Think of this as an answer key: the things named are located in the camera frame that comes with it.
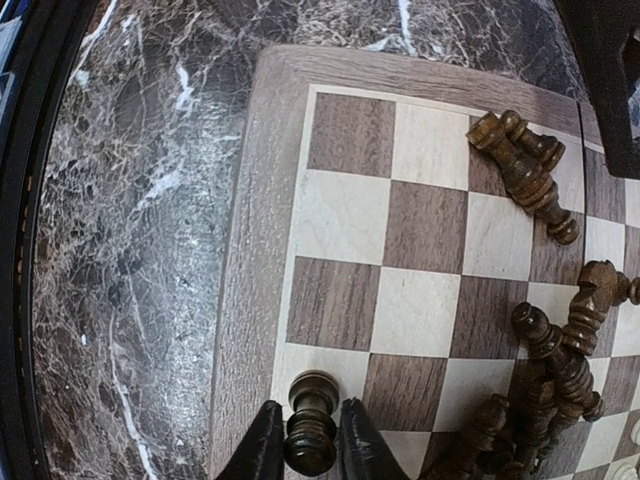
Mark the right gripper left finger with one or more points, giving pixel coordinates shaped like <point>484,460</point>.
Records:
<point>260,453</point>

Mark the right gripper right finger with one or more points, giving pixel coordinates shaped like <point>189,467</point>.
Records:
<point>364,453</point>

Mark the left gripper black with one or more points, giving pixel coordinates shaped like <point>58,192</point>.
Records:
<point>602,35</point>

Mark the wooden chess board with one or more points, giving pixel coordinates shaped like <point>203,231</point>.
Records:
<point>327,264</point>

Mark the pile of dark chess pieces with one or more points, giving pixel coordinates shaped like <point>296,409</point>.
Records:
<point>492,256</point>

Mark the white chess pieces row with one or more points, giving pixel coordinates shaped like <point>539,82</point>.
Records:
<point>626,458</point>

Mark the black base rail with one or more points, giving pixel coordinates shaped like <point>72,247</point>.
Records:
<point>39,44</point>

